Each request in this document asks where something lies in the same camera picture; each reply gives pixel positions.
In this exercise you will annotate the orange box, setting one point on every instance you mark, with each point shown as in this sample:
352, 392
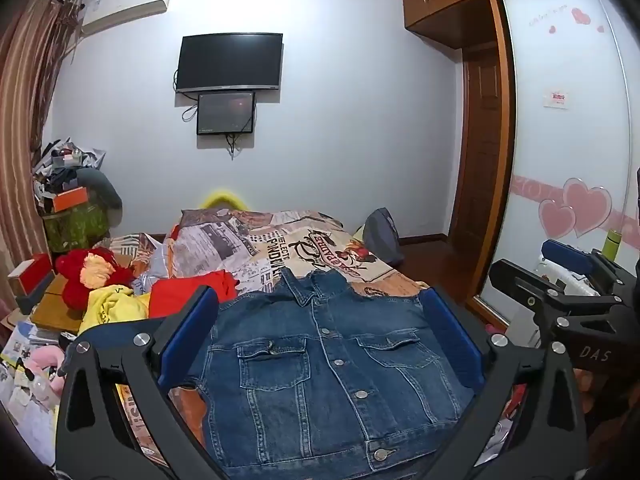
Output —
70, 200

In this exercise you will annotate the blue denim jacket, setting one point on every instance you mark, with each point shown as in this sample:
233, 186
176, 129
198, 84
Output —
325, 370

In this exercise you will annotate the white plastic object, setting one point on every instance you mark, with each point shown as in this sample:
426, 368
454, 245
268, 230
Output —
565, 277

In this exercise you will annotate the yellow garment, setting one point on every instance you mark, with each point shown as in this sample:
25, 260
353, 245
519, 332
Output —
110, 307

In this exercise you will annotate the white air conditioner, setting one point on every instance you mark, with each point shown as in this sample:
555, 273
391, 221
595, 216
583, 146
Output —
125, 2

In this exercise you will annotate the heap of papers and bags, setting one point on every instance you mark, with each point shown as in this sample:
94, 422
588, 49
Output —
25, 410

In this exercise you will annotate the dark grey bag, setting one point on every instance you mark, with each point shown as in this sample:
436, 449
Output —
382, 235

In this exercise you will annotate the large black wall television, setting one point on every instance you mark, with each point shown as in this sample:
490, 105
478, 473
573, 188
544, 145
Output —
230, 62

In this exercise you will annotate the wooden side table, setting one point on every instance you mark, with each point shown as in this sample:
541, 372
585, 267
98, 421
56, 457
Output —
52, 305

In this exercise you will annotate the green bottle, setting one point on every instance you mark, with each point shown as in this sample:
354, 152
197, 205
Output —
611, 246

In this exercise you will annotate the red plush toy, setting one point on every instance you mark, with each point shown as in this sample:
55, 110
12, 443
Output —
75, 280

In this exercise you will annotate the grey cloth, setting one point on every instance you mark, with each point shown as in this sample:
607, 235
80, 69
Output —
102, 185

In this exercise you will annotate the brown striped curtain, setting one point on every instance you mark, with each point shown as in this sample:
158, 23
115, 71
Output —
25, 135

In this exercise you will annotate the red and white sticker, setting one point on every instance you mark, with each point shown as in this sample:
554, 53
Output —
557, 97

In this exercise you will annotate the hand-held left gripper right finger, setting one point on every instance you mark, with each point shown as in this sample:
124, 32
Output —
450, 335

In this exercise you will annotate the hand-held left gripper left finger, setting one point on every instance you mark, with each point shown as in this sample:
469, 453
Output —
192, 327

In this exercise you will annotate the red box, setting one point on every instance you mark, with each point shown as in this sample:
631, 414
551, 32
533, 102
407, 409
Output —
30, 272

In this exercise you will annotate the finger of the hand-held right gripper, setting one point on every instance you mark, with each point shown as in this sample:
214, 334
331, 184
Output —
520, 287
567, 256

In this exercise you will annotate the wooden overhead cabinet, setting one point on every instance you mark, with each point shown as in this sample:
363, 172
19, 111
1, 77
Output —
440, 10

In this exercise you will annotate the brown wooden door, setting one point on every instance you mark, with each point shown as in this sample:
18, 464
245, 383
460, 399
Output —
480, 160

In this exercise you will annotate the small black wall monitor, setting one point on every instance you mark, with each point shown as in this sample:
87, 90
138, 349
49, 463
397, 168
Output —
225, 112

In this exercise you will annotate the yellow headboard item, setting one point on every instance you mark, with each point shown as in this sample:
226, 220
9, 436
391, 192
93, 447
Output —
222, 197

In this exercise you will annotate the printed newspaper-style blanket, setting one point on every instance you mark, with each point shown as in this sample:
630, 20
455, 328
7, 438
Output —
300, 245

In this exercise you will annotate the green bag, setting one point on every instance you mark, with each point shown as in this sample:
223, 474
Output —
75, 227

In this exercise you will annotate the pink plush toy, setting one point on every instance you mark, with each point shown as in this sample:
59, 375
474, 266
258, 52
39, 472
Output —
45, 362

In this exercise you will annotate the pile of clutter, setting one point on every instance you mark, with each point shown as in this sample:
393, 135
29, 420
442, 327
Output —
60, 160

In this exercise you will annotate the red garment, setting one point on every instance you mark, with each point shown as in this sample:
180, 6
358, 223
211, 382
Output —
192, 290

